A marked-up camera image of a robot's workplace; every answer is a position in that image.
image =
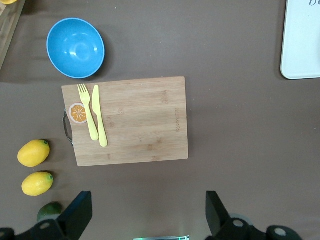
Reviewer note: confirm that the dark green avocado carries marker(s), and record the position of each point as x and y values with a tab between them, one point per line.
48	210

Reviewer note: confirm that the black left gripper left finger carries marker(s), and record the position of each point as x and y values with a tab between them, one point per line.
75	220

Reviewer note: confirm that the yellow plastic knife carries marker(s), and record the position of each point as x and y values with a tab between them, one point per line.
98	115

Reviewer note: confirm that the wooden cup rack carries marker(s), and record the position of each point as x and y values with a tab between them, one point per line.
8	27

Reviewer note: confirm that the yellow plastic fork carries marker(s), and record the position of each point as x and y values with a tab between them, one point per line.
87	107

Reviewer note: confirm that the orange slice disc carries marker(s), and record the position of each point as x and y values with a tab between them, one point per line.
76	113

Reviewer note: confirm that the beige bear print tray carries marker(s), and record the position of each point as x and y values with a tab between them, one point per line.
302	37

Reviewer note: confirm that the blue bowl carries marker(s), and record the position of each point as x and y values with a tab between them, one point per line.
76	47

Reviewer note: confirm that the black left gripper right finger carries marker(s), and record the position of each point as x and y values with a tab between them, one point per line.
220	225

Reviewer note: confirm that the yellow cup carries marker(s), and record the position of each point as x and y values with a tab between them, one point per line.
7	1

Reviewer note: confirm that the wooden cutting board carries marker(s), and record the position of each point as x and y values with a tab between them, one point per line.
140	120

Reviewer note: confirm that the yellow lemon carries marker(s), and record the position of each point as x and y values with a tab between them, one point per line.
37	183
33	153

